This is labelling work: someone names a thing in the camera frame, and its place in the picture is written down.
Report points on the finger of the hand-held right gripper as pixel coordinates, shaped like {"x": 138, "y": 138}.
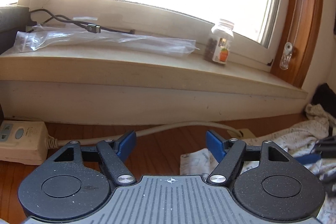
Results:
{"x": 309, "y": 159}
{"x": 326, "y": 148}

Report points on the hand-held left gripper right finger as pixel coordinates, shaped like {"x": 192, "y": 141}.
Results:
{"x": 214, "y": 144}

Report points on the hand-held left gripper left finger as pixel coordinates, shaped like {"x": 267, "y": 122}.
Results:
{"x": 127, "y": 141}

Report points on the white checker-print pajama pants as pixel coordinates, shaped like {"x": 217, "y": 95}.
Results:
{"x": 302, "y": 134}

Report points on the black folded sweater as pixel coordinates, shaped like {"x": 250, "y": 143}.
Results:
{"x": 325, "y": 95}

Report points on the beige windowsill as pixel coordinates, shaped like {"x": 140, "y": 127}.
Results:
{"x": 131, "y": 74}

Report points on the white power strip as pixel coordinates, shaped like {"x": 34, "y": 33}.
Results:
{"x": 26, "y": 145}

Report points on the clear jar orange label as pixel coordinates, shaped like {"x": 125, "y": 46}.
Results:
{"x": 220, "y": 43}

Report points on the clear plastic bag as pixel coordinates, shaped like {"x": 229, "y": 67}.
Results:
{"x": 105, "y": 39}

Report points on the wooden window jamb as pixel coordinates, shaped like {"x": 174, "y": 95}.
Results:
{"x": 307, "y": 3}

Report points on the white window frame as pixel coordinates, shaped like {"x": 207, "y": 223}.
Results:
{"x": 157, "y": 14}

